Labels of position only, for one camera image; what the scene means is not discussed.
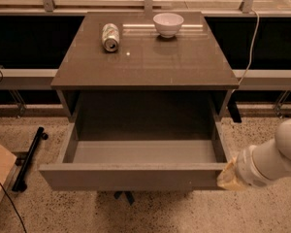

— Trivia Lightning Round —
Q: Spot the grey top drawer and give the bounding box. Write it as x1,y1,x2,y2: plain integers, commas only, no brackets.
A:
38,90,234,192

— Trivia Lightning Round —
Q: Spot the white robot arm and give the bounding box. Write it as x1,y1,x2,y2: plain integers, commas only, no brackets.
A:
217,119,291,191

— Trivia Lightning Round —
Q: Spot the grey cabinet with glossy top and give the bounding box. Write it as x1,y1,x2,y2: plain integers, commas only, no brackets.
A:
51,12,239,113

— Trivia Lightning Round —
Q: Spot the white ceramic bowl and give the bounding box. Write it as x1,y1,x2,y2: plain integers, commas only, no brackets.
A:
153,13,184,38

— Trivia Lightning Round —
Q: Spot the green white soda can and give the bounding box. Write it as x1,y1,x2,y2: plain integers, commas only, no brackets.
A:
102,23,119,52

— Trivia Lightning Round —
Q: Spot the black metal bar on floor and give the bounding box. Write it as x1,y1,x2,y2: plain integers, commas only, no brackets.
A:
12,127,49,192

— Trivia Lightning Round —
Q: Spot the white cable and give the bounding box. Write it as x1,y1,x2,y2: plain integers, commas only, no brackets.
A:
237,8,261,86

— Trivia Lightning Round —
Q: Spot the black cable on floor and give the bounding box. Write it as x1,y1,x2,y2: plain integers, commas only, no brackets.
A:
0,166,28,233

